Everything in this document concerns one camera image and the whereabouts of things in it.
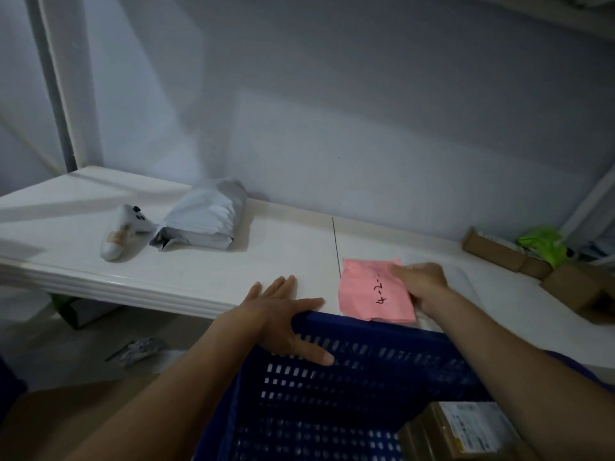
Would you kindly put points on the person's left middle finger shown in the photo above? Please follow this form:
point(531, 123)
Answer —
point(289, 288)

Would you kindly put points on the person's right hand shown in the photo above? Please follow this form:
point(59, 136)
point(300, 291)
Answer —
point(425, 283)

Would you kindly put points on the person's left thumb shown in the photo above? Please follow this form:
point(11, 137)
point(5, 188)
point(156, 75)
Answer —
point(312, 349)

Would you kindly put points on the person's dark blue clothing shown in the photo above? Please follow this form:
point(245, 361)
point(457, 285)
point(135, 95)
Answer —
point(9, 388)

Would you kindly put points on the blue plastic basket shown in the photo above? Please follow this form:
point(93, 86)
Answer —
point(346, 403)

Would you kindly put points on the person's right thumb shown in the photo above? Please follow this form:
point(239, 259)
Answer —
point(399, 271)

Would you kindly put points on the green plastic bag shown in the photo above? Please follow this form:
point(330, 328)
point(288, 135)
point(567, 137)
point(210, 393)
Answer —
point(543, 244)

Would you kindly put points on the pink mailer packet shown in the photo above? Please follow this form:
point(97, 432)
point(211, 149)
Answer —
point(367, 292)

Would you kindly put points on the person's left forearm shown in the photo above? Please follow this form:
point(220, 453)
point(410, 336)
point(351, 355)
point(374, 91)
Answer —
point(177, 398)

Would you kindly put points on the person's left hand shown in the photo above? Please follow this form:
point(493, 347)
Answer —
point(271, 321)

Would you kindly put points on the white shelf post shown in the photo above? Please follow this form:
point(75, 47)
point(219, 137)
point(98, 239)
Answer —
point(67, 81)
point(593, 201)

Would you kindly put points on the large brown cardboard box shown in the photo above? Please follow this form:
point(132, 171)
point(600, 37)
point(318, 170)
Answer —
point(574, 288)

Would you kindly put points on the small white wrapped parcel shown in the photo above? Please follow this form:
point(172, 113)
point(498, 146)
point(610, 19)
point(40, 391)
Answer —
point(122, 232)

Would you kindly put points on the grey poly mailer parcel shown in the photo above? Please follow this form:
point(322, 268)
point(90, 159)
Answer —
point(204, 215)

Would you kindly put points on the crumpled grey wrapper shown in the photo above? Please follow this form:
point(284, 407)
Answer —
point(139, 350)

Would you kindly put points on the person's left little finger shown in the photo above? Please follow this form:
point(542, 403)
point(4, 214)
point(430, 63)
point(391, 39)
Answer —
point(253, 293)

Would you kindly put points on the long brown cardboard box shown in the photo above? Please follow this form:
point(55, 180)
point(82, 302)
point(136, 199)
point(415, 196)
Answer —
point(492, 252)

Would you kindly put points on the green and white box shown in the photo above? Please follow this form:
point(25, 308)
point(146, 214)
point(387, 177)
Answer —
point(79, 309)

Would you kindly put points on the labelled brown cardboard box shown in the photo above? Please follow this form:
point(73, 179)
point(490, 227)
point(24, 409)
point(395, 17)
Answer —
point(461, 432)

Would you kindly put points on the small brown cardboard box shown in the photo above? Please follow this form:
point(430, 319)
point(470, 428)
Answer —
point(535, 268)

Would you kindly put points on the person's right forearm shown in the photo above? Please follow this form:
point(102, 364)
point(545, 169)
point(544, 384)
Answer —
point(519, 379)

